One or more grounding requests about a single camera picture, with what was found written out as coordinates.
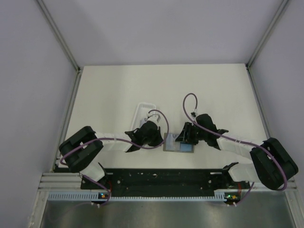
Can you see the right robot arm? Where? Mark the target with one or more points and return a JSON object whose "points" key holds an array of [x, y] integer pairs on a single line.
{"points": [[271, 164]]}

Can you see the white plastic basket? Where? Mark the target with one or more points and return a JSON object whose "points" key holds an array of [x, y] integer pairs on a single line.
{"points": [[140, 115]]}

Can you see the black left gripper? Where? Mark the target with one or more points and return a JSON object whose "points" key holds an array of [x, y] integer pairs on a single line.
{"points": [[158, 137]]}

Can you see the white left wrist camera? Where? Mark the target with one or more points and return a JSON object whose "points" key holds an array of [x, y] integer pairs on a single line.
{"points": [[155, 118]]}

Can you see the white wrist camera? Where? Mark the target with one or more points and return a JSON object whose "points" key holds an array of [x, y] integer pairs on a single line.
{"points": [[194, 113], [155, 118]]}

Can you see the aluminium frame post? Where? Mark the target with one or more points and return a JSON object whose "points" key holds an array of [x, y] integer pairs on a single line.
{"points": [[57, 34], [283, 6]]}

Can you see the grey card holder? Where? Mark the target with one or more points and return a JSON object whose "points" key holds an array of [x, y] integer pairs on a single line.
{"points": [[183, 147]]}

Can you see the left aluminium frame post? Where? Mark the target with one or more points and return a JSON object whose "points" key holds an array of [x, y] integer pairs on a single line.
{"points": [[57, 34]]}

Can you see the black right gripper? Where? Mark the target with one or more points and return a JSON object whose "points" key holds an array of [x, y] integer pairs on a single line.
{"points": [[185, 135]]}

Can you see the right aluminium frame post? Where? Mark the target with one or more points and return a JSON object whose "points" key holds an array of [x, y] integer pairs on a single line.
{"points": [[283, 6]]}

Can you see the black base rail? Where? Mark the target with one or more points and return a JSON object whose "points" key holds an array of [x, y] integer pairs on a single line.
{"points": [[169, 182]]}

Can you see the white slotted cable duct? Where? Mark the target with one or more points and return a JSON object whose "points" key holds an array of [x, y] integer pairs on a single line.
{"points": [[98, 196]]}

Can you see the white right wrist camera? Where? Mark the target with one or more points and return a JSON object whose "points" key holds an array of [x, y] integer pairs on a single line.
{"points": [[194, 113]]}

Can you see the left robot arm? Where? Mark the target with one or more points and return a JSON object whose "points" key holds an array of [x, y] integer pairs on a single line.
{"points": [[79, 152]]}

